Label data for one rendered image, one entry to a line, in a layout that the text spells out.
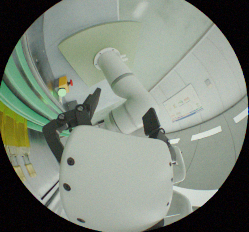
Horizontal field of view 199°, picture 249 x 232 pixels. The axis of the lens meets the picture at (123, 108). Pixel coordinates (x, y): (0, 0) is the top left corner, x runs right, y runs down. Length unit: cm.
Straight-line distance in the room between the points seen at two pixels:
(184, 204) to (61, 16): 57
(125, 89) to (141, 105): 6
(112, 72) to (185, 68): 326
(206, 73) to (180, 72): 117
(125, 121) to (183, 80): 327
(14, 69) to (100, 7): 31
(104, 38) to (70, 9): 21
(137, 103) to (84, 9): 39
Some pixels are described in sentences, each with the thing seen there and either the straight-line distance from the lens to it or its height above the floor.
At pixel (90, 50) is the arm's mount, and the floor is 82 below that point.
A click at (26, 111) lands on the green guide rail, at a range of 32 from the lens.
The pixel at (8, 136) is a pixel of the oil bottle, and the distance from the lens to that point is 30.
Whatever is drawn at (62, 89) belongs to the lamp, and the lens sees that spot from 40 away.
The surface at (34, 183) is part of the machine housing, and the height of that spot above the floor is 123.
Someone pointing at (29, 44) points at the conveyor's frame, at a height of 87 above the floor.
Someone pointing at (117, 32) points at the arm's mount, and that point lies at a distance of 32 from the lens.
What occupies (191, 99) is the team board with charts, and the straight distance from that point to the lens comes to 340.
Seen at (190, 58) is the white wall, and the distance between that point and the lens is 345.
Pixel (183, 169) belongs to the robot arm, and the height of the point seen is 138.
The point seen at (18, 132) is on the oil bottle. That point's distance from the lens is 32.
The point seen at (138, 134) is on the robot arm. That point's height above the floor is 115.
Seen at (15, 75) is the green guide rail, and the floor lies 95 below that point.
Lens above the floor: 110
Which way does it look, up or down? 13 degrees down
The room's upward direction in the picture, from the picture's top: 153 degrees clockwise
